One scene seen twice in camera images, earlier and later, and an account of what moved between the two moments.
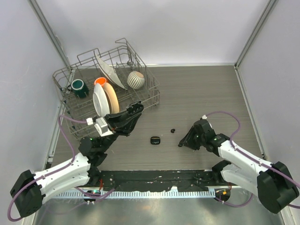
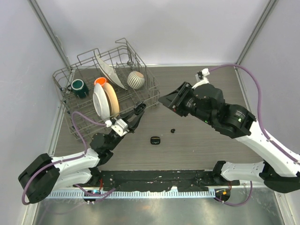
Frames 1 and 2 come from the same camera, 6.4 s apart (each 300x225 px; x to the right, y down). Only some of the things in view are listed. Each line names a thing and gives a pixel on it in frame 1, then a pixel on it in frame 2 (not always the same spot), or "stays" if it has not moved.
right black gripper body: x=198 y=141 -> x=186 y=105
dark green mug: x=79 y=88 stays
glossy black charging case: x=155 y=140 stays
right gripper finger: x=191 y=133 -> x=171 y=100
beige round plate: x=113 y=101 stays
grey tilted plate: x=108 y=70 stays
